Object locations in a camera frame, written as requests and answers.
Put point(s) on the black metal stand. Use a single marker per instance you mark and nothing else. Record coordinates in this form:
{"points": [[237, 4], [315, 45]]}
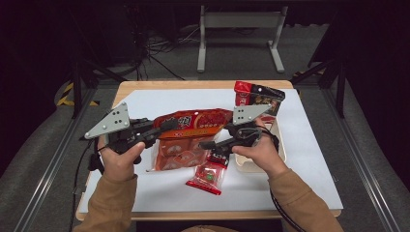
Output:
{"points": [[340, 87], [77, 87]]}

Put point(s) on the aluminium rail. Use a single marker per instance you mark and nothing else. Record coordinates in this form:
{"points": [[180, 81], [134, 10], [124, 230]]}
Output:
{"points": [[364, 174], [48, 174]]}

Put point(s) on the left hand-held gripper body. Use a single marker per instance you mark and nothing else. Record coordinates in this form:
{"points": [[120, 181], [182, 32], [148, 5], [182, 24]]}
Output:
{"points": [[111, 124]]}

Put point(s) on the person's tan trouser leg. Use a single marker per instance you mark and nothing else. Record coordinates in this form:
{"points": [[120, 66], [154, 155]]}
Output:
{"points": [[209, 228]]}

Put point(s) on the person's left hand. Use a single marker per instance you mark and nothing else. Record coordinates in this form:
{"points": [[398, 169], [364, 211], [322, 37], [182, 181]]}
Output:
{"points": [[121, 164]]}

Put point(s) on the large red black food packet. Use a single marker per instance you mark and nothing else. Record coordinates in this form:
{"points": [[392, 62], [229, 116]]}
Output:
{"points": [[261, 95]]}

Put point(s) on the cream plastic divided container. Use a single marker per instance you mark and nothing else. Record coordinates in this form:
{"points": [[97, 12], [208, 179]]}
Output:
{"points": [[280, 141]]}

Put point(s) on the white table mat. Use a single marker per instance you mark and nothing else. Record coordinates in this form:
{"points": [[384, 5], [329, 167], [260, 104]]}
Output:
{"points": [[180, 193]]}

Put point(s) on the white metal stand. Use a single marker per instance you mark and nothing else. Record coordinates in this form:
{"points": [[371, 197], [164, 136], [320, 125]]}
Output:
{"points": [[240, 20]]}

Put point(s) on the person's right hand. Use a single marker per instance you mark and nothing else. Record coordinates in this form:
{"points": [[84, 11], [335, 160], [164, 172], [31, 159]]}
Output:
{"points": [[262, 156]]}

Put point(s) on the small red black food packet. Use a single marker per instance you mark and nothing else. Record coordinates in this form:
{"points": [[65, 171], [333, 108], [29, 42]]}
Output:
{"points": [[208, 175]]}

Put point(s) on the large orange clear food packet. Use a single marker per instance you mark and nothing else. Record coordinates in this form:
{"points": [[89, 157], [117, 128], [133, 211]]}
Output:
{"points": [[187, 145]]}

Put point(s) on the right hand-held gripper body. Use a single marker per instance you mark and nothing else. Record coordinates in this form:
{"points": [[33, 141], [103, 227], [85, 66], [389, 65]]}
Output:
{"points": [[248, 114]]}

